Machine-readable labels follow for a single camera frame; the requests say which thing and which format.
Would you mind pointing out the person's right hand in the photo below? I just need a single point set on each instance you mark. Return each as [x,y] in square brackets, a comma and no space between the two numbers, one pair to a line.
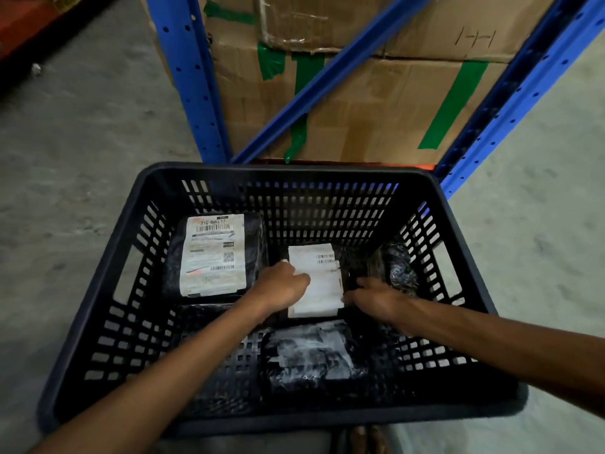
[380,300]

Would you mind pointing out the person's left hand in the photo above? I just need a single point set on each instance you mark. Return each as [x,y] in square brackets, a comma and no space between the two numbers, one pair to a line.
[276,290]

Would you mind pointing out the person's left fingers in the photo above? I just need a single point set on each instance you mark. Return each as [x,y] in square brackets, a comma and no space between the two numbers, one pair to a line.
[300,282]

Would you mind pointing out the person's right fingers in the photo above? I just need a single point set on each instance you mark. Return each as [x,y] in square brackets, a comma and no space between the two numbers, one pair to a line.
[358,294]

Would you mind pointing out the small black parcel white label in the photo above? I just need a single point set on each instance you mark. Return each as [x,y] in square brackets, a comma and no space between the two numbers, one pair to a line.
[317,278]

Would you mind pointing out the person's right forearm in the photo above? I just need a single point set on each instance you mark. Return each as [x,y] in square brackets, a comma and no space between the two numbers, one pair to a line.
[501,345]

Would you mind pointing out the person's left forearm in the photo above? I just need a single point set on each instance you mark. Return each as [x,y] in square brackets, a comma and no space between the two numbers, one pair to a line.
[165,378]

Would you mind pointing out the black bubble-wrapped parcel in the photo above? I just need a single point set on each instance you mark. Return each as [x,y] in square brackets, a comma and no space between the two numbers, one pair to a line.
[399,269]

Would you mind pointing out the black parcel with clear tape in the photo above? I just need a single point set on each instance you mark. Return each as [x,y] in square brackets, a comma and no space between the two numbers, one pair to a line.
[312,359]

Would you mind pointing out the large black parcel white label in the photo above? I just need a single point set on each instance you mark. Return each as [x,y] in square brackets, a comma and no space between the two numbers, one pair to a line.
[215,255]

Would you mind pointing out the orange rack beam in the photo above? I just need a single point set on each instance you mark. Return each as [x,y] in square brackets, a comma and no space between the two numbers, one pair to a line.
[349,162]

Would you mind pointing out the person's foot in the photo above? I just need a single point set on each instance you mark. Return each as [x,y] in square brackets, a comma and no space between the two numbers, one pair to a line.
[369,440]

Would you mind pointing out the black plastic slotted basket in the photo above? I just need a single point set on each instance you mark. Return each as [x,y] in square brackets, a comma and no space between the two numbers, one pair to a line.
[118,326]

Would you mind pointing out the large cardboard box green tape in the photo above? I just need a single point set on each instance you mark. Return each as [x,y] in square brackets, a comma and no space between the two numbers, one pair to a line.
[387,108]

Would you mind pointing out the blue perforated rack upright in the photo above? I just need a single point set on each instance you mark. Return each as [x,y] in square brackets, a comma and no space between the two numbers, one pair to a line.
[189,75]
[524,85]

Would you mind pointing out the cardboard box with clear tape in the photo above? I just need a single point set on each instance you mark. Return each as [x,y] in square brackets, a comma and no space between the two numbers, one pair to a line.
[425,23]

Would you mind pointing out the small white floor scrap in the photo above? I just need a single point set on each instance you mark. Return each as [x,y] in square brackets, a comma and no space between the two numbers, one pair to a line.
[36,68]

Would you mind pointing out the red-orange rack beam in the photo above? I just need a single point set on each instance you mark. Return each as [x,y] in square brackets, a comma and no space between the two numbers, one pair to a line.
[28,18]

